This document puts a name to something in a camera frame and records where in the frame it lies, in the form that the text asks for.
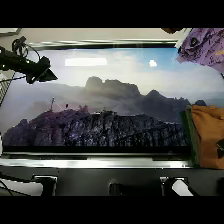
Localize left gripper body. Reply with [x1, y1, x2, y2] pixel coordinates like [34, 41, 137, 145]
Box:
[25, 55, 59, 85]

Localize tan garment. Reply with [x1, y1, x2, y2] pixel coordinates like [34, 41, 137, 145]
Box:
[190, 104, 224, 170]

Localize green garment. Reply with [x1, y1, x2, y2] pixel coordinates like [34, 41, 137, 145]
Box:
[180, 105, 202, 168]

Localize purple printed garment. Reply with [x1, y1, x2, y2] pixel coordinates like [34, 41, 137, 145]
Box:
[175, 28, 224, 74]

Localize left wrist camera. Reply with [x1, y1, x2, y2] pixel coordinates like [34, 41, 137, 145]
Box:
[11, 35, 29, 55]

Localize black cable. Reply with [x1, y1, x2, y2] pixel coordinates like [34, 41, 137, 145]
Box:
[0, 171, 36, 197]

